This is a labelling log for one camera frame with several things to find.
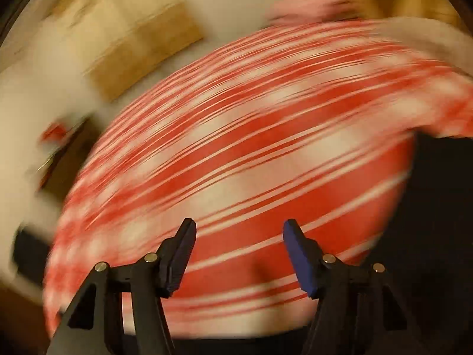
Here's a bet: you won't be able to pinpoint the black pants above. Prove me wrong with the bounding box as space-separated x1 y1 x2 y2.
176 133 472 354

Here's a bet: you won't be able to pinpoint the black folding chair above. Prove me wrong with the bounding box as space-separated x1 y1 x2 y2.
11 226 51 288

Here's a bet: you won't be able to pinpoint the brown wooden desk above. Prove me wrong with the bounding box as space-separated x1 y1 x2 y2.
38 115 103 204

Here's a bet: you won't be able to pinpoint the red plaid bed sheet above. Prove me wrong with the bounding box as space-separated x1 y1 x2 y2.
43 21 472 338

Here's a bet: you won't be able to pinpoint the beige patterned curtain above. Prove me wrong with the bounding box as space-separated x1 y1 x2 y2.
51 0 204 101

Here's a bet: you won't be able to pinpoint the pink pillow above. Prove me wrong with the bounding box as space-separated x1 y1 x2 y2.
266 0 361 26

